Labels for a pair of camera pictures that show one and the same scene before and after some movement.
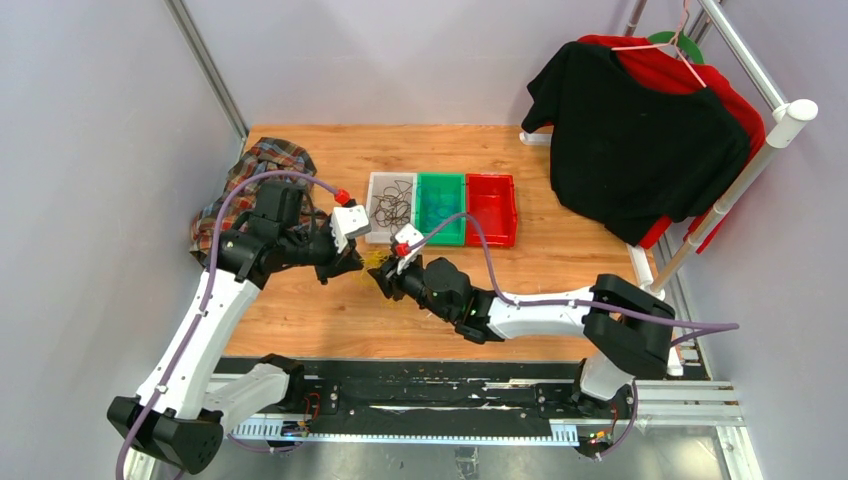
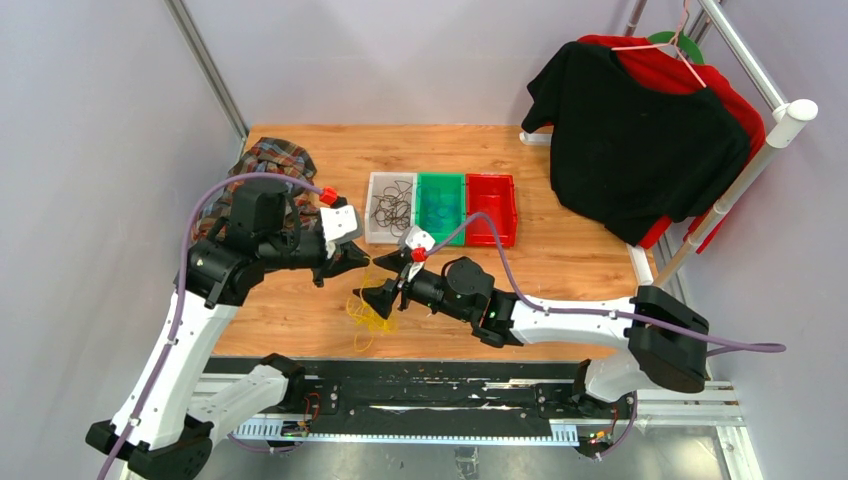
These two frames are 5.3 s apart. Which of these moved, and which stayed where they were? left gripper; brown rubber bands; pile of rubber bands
Moved: pile of rubber bands
Stayed: left gripper; brown rubber bands
